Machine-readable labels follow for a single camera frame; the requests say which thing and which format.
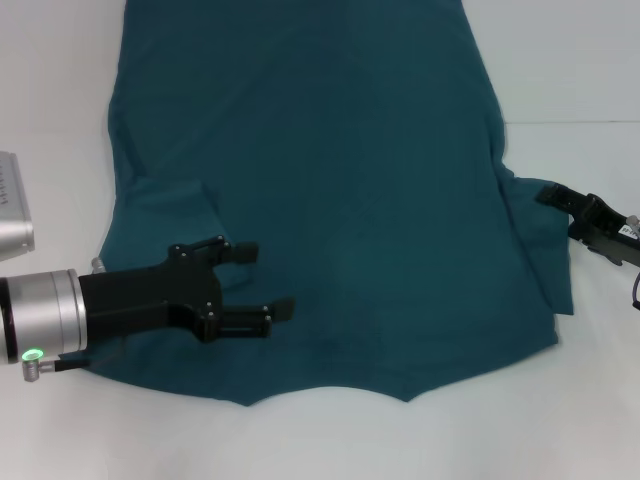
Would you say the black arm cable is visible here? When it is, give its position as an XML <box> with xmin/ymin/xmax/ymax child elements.
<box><xmin>627</xmin><ymin>213</ymin><xmax>640</xmax><ymax>312</ymax></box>
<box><xmin>22</xmin><ymin>349</ymin><xmax>127</xmax><ymax>384</ymax></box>

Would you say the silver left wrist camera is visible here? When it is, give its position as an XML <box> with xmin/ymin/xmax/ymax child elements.
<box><xmin>0</xmin><ymin>150</ymin><xmax>36</xmax><ymax>264</ymax></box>

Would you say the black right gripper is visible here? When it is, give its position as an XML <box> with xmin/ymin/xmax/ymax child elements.
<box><xmin>534</xmin><ymin>182</ymin><xmax>640</xmax><ymax>269</ymax></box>

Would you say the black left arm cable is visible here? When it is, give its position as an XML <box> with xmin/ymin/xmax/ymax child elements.
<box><xmin>22</xmin><ymin>349</ymin><xmax>127</xmax><ymax>384</ymax></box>

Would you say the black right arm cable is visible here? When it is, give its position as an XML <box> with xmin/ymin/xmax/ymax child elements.
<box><xmin>627</xmin><ymin>213</ymin><xmax>640</xmax><ymax>312</ymax></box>

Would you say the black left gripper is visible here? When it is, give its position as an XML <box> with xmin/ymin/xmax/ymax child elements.
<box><xmin>76</xmin><ymin>235</ymin><xmax>296</xmax><ymax>347</ymax></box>

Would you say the blue teal shirt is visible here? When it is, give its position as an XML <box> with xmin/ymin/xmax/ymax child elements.
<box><xmin>82</xmin><ymin>0</ymin><xmax>575</xmax><ymax>409</ymax></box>

